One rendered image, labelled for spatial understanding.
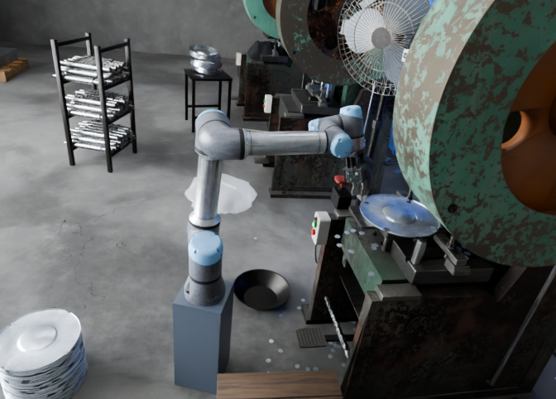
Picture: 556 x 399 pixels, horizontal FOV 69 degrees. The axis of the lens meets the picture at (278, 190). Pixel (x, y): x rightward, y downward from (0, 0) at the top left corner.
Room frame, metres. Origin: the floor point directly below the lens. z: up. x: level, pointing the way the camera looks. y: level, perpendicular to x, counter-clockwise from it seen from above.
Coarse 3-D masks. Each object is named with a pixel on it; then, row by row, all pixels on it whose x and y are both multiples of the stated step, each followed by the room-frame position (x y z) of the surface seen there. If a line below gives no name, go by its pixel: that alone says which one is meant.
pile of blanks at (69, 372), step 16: (80, 336) 1.06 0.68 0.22; (80, 352) 1.03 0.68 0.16; (0, 368) 0.88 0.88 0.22; (48, 368) 0.91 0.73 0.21; (64, 368) 0.95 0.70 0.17; (80, 368) 1.01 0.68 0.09; (16, 384) 0.87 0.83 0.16; (32, 384) 0.88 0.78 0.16; (48, 384) 0.90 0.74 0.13; (64, 384) 0.94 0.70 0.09; (80, 384) 1.00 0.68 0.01
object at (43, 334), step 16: (16, 320) 1.08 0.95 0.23; (32, 320) 1.09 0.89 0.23; (48, 320) 1.10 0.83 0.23; (64, 320) 1.11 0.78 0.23; (0, 336) 1.01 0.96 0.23; (16, 336) 1.01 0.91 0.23; (32, 336) 1.02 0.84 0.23; (48, 336) 1.03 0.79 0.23; (64, 336) 1.04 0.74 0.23; (0, 352) 0.94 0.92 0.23; (16, 352) 0.95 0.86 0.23; (32, 352) 0.96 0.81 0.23; (48, 352) 0.96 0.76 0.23; (16, 368) 0.88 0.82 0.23; (32, 368) 0.89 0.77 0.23
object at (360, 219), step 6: (354, 210) 1.29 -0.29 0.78; (354, 216) 1.25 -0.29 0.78; (360, 216) 1.25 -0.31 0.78; (360, 222) 1.21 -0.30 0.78; (366, 222) 1.22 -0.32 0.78; (366, 228) 1.19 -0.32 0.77; (372, 228) 1.20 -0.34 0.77; (378, 228) 1.30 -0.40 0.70; (384, 228) 1.26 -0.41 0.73; (378, 234) 1.29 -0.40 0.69; (384, 234) 1.25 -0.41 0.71; (390, 234) 1.24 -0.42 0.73; (378, 240) 1.28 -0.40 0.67; (384, 240) 1.24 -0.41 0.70; (390, 240) 1.24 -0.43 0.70; (384, 246) 1.24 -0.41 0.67; (390, 246) 1.24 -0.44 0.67
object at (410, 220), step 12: (360, 204) 1.32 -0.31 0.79; (372, 204) 1.35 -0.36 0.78; (384, 204) 1.36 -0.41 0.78; (396, 204) 1.37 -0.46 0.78; (408, 204) 1.38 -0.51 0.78; (420, 204) 1.39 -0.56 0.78; (372, 216) 1.26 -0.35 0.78; (384, 216) 1.27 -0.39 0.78; (396, 216) 1.27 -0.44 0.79; (408, 216) 1.28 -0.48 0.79; (420, 216) 1.30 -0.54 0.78; (432, 216) 1.31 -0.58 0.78; (396, 228) 1.20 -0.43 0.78; (408, 228) 1.20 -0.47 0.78; (420, 228) 1.21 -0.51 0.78
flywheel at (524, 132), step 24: (552, 48) 0.90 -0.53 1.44; (552, 72) 0.91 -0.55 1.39; (528, 96) 0.90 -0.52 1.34; (552, 96) 0.92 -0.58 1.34; (528, 120) 0.92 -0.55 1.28; (552, 120) 0.91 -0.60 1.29; (504, 144) 0.93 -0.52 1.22; (528, 144) 0.91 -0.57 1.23; (552, 144) 0.93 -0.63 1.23; (504, 168) 0.91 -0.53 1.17; (528, 168) 0.92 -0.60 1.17; (552, 168) 0.94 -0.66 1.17; (528, 192) 0.93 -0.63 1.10; (552, 192) 0.94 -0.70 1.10
